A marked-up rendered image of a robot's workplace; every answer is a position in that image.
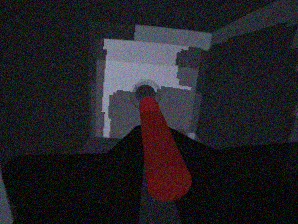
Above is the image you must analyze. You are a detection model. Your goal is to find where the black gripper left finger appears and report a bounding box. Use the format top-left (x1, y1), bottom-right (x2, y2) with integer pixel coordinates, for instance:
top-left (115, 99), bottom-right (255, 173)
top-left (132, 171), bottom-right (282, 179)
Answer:
top-left (2, 125), bottom-right (144, 224)

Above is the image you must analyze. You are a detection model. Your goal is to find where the red peg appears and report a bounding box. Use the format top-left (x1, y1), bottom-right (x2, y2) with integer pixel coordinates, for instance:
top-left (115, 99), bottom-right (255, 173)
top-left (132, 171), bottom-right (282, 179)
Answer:
top-left (139, 97), bottom-right (192, 201)

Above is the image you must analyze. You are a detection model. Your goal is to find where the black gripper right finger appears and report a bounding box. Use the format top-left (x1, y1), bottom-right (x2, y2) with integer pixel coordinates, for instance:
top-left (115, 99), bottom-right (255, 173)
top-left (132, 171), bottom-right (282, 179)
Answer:
top-left (169, 127), bottom-right (298, 224)

